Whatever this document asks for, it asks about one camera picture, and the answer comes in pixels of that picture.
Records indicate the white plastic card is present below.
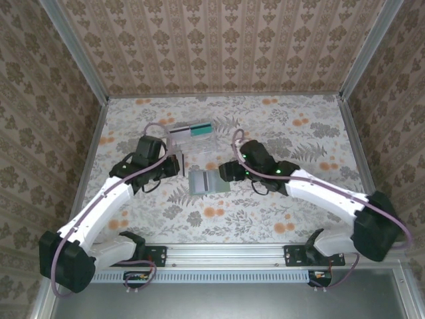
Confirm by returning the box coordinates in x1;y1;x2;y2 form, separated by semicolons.
175;151;186;177

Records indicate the green card holder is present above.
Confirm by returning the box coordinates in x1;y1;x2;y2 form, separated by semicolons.
187;168;232;196

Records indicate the white card with black stripe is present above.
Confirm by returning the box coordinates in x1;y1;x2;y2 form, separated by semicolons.
170;126;192;139
193;171;214;193

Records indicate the clear acrylic card box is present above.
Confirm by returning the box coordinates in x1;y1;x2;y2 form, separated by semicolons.
167;116;220;154

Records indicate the teal plastic card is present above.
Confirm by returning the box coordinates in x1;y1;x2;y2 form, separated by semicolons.
190;122;214;137

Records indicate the floral patterned table cover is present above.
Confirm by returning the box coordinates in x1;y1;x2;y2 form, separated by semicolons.
71;94;383;245

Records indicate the small electronics board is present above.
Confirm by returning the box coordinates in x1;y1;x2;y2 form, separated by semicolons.
124;270;151;289
307;269;333;288

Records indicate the grey metal sheet panel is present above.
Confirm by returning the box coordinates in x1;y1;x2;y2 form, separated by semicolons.
49;269;411;319

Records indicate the thin black cable loop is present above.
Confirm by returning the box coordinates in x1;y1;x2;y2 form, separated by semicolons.
250;181;270;197
141;179;161;195

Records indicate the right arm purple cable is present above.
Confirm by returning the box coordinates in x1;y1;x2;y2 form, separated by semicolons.
231;128;414;293

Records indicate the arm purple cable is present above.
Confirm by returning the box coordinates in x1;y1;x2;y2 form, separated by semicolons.
51;122;176;298
231;128;414;293

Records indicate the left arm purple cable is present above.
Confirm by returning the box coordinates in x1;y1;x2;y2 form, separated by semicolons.
51;122;176;298

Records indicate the aluminium table side rail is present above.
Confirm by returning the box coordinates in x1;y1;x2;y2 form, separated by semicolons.
62;98;110;245
338;96;392;243

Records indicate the aluminium table end rail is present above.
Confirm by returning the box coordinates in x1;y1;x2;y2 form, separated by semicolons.
108;92;343;99

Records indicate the long aluminium base rail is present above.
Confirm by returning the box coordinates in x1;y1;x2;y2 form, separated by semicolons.
49;242;406;268

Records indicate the grey slotted cable duct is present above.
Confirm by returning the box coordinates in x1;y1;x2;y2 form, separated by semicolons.
89;269;311;284

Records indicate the aluminium frame post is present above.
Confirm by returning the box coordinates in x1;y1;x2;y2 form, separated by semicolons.
39;0;110;103
340;0;404;100

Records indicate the aluminium panel frame rail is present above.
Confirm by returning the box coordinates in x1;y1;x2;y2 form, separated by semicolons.
29;265;64;319
393;265;419;319

